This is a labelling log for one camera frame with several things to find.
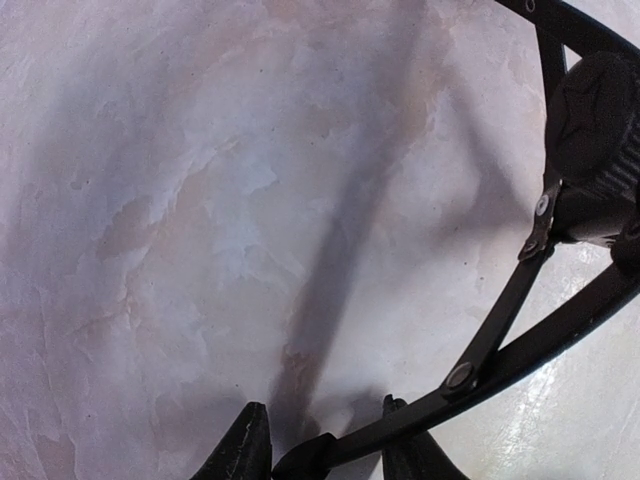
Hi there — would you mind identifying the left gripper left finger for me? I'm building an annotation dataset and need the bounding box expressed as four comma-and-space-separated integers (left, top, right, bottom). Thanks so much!
191, 402, 272, 480

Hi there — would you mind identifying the black tripod microphone stand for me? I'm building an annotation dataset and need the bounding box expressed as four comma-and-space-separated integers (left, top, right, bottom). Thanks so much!
272, 1, 639, 479

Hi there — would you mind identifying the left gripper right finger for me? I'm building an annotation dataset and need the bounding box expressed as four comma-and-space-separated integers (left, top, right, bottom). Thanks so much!
380, 394, 469, 480

